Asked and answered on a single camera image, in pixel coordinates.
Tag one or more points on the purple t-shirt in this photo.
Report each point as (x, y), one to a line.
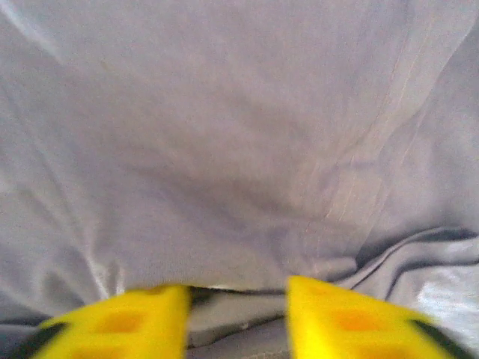
(224, 131)

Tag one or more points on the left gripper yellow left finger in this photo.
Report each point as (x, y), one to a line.
(123, 329)

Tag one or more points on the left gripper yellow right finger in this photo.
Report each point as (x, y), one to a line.
(355, 329)

